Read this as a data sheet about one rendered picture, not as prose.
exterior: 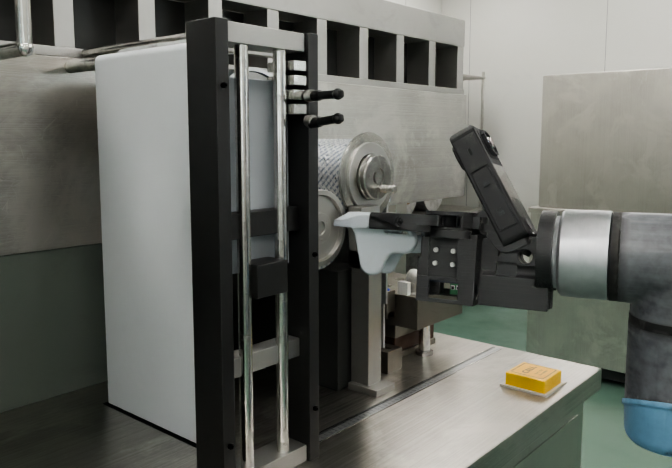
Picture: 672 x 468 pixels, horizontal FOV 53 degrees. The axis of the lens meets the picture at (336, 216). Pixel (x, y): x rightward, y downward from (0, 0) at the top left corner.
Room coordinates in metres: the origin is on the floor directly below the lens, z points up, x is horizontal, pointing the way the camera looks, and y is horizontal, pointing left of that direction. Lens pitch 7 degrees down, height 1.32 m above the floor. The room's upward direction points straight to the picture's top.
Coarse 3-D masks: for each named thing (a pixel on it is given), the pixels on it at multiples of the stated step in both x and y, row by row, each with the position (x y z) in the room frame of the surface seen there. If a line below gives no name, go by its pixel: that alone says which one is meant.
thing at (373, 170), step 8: (368, 160) 1.10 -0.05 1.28; (376, 160) 1.11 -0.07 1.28; (384, 160) 1.13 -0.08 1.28; (360, 168) 1.10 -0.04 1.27; (368, 168) 1.10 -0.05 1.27; (376, 168) 1.12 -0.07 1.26; (384, 168) 1.13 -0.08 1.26; (360, 176) 1.10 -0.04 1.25; (368, 176) 1.10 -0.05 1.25; (376, 176) 1.11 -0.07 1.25; (384, 176) 1.13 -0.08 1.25; (360, 184) 1.10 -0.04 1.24; (368, 184) 1.10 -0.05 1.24; (376, 184) 1.12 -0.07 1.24; (384, 184) 1.13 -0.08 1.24; (360, 192) 1.11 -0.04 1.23; (368, 192) 1.10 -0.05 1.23; (376, 192) 1.11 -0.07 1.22
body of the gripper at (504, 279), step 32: (480, 224) 0.59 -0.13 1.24; (544, 224) 0.56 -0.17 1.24; (448, 256) 0.59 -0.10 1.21; (480, 256) 0.59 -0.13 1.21; (512, 256) 0.58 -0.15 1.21; (544, 256) 0.55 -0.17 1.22; (416, 288) 0.59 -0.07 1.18; (448, 288) 0.60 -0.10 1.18; (480, 288) 0.58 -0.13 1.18; (512, 288) 0.57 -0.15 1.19; (544, 288) 0.56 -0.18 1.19
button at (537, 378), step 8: (512, 368) 1.12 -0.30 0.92; (520, 368) 1.11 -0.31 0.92; (528, 368) 1.11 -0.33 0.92; (536, 368) 1.11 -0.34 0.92; (544, 368) 1.11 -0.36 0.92; (552, 368) 1.11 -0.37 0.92; (512, 376) 1.09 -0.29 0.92; (520, 376) 1.08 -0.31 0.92; (528, 376) 1.08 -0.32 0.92; (536, 376) 1.08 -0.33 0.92; (544, 376) 1.08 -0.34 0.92; (552, 376) 1.08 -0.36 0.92; (560, 376) 1.10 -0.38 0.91; (512, 384) 1.09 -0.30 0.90; (520, 384) 1.08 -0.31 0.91; (528, 384) 1.07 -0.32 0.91; (536, 384) 1.06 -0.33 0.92; (544, 384) 1.06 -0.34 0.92; (552, 384) 1.08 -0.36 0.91; (544, 392) 1.06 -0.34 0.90
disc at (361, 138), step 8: (360, 136) 1.11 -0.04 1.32; (368, 136) 1.13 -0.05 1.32; (376, 136) 1.15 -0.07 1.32; (352, 144) 1.10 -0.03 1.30; (360, 144) 1.11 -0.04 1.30; (384, 144) 1.16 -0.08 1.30; (344, 152) 1.09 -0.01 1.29; (352, 152) 1.10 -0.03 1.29; (344, 160) 1.08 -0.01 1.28; (392, 160) 1.18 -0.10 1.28; (344, 168) 1.08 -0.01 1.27; (392, 168) 1.18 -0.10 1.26; (344, 176) 1.08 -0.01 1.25; (392, 176) 1.18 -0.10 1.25; (344, 184) 1.08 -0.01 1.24; (392, 184) 1.18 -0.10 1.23; (344, 192) 1.08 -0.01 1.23; (344, 200) 1.08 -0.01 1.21; (384, 200) 1.16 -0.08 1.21; (384, 208) 1.16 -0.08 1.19
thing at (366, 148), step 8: (368, 144) 1.12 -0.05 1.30; (376, 144) 1.14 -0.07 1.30; (360, 152) 1.11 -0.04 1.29; (368, 152) 1.12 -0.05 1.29; (376, 152) 1.14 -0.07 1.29; (384, 152) 1.16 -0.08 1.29; (352, 160) 1.09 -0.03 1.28; (360, 160) 1.11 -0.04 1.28; (352, 168) 1.09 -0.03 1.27; (352, 176) 1.09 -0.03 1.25; (352, 184) 1.09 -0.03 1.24; (352, 192) 1.09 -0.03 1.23; (352, 200) 1.10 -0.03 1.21; (360, 200) 1.11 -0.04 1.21; (368, 200) 1.12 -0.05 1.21; (376, 200) 1.14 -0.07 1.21
